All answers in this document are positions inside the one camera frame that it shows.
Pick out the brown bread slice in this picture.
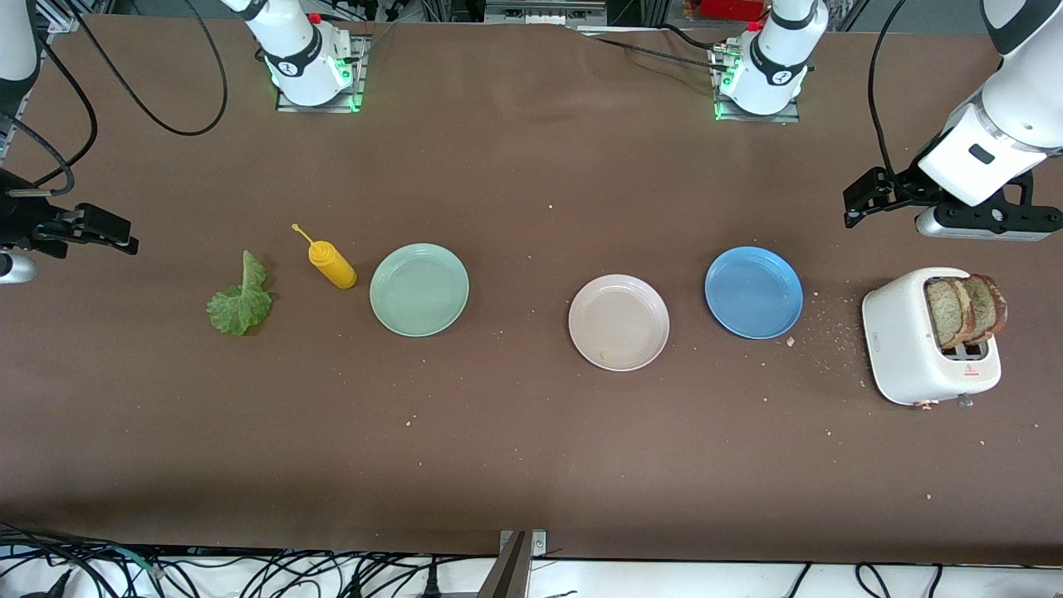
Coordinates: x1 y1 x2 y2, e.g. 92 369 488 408
963 273 1009 343
924 278 979 350

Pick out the green lettuce leaf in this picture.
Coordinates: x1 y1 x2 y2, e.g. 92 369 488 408
206 250 274 337

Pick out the yellow mustard squeeze bottle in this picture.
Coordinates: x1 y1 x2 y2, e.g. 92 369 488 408
291 223 359 291

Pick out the blue plate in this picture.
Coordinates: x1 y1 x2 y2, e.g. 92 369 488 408
704 246 805 341

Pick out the beige plate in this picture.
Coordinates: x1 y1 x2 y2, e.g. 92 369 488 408
568 274 671 372

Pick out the pale green plate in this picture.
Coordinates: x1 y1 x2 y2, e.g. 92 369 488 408
370 243 470 338

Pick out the white toaster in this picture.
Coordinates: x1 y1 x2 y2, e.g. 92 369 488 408
861 267 1003 410

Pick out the red box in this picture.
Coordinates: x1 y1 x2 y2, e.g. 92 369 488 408
696 0 770 22

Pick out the grey metal box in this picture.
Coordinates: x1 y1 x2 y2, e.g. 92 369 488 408
484 0 609 26

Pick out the dark metal bar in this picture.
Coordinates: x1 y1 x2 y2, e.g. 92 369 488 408
477 532 533 598

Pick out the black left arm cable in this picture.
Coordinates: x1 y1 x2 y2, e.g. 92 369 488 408
867 0 911 188

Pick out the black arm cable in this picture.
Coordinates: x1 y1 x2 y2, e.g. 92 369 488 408
867 0 911 188
0 0 229 199

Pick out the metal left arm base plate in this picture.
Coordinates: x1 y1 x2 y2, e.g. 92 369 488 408
712 42 801 125

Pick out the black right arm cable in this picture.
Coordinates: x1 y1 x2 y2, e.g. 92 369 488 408
0 0 229 199

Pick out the aluminium frame profile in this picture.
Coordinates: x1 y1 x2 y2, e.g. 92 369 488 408
33 0 113 36

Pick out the short black table cable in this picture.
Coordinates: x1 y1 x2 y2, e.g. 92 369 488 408
656 23 718 54

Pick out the long black table cable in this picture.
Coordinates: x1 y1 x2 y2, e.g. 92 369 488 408
581 33 733 74

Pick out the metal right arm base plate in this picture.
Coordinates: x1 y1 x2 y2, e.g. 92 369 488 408
276 33 368 114

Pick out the teal floor cable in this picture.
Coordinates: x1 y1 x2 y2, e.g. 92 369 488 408
100 544 171 582

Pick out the looped black floor cable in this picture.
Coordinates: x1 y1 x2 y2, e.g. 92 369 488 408
855 562 894 598

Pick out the silver metal clamp bracket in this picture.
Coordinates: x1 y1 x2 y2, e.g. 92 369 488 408
499 529 548 559

